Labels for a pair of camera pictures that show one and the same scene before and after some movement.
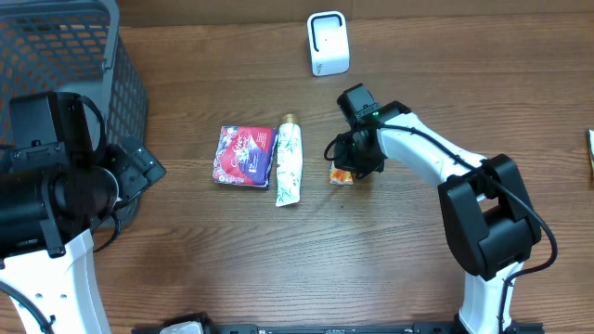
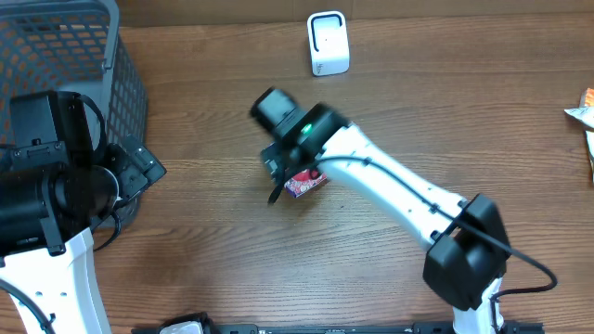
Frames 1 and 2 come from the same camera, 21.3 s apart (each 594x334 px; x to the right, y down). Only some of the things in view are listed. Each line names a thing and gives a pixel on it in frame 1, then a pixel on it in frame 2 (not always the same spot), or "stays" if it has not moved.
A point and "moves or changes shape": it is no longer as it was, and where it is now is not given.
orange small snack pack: (339, 176) moves or changes shape
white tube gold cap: (290, 160) moves or changes shape
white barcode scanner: (328, 38) stays
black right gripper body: (349, 155) to (277, 159)
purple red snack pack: (243, 155) to (303, 182)
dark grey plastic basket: (74, 47) stays
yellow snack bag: (590, 138) stays
